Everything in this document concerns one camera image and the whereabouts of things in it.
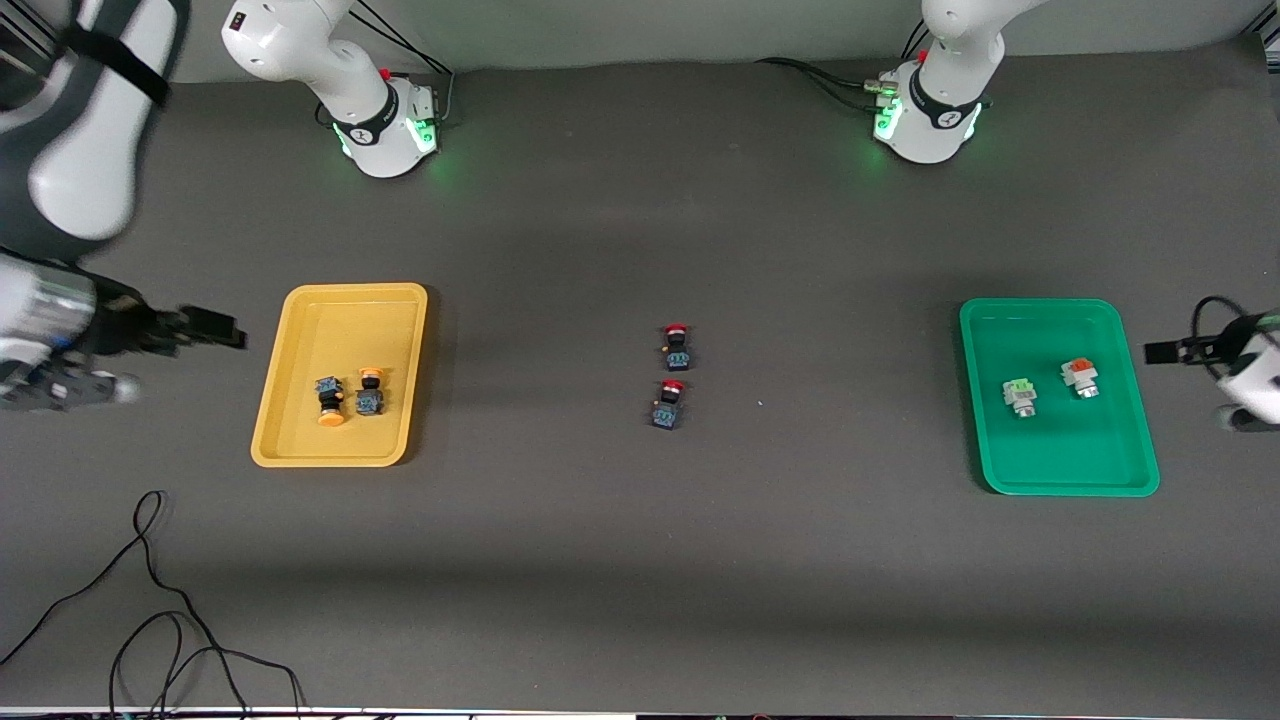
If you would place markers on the orange white push button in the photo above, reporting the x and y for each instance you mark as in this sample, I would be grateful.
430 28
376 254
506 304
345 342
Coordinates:
1080 377

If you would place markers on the yellow plastic tray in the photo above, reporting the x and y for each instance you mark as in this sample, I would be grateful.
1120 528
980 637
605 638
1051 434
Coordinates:
300 340

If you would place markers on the small-cap yellow push button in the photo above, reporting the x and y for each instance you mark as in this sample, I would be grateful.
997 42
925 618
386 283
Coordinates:
370 402

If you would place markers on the green plastic tray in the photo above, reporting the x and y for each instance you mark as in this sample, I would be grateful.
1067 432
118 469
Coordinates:
1060 450

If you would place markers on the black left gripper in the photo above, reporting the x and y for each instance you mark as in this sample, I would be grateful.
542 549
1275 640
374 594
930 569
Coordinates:
1178 351

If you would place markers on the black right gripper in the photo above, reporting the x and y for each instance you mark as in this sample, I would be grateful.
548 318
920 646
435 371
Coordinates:
126 329

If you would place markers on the red push button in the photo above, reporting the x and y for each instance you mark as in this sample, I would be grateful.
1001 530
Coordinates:
667 408
677 350

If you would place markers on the green white push button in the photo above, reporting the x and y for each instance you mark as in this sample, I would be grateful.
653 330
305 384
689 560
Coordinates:
1020 398

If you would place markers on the wide-cap yellow push button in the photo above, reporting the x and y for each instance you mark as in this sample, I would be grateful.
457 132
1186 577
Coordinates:
330 400

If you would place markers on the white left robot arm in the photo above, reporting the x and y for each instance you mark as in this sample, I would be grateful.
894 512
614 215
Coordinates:
940 110

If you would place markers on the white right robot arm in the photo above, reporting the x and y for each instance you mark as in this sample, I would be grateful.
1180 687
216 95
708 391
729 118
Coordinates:
300 40

